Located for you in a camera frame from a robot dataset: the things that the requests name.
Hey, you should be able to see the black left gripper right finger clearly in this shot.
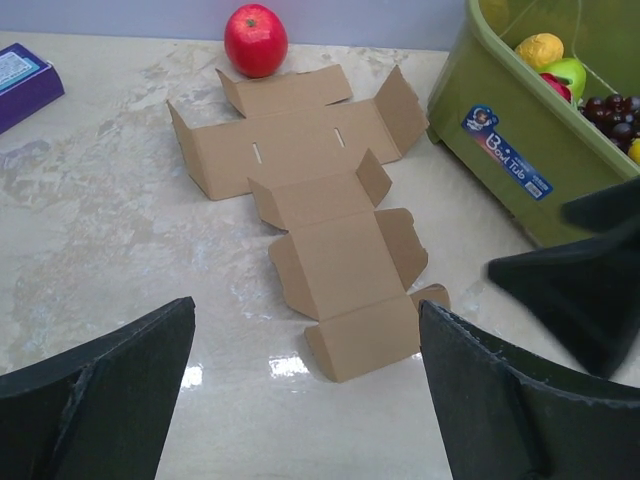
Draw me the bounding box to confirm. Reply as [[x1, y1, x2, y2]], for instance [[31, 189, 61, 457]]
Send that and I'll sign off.
[[419, 301, 639, 479]]

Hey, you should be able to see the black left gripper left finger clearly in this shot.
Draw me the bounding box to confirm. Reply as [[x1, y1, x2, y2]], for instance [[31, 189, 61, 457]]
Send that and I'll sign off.
[[1, 297, 195, 479]]

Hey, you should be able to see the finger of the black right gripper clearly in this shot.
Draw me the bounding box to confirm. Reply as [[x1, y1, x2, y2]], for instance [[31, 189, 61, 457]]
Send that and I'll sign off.
[[562, 177, 640, 233], [487, 235, 639, 378]]

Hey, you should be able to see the brown cardboard paper box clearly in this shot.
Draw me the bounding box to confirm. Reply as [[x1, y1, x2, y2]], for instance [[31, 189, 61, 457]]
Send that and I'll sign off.
[[171, 65, 450, 383]]

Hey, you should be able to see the purple rectangular box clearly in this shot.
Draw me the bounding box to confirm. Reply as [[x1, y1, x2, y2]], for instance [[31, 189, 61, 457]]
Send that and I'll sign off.
[[0, 43, 65, 133]]

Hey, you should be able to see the yellow mango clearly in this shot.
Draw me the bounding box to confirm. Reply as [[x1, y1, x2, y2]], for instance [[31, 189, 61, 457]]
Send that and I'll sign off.
[[627, 138, 640, 164]]

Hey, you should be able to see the dark purple grape bunch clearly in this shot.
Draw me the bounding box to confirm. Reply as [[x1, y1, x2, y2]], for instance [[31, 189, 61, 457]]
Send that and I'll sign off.
[[578, 94, 639, 154]]

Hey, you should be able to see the green plastic tub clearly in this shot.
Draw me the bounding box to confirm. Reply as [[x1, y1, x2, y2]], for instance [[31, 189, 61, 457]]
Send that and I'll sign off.
[[427, 1, 639, 247]]

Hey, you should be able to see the pink dragon fruit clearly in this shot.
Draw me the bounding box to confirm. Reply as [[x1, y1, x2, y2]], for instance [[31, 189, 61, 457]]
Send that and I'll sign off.
[[539, 73, 573, 103]]

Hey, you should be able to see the green pear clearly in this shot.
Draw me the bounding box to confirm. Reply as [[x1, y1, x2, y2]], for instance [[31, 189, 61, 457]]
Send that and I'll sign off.
[[538, 57, 587, 101]]

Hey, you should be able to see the yellow orange fruit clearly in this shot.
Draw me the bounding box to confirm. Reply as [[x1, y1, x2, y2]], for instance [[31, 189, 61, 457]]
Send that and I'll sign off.
[[515, 33, 565, 70]]

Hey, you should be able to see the red apple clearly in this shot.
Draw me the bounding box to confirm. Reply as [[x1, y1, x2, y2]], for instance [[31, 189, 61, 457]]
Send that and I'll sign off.
[[224, 4, 289, 78]]

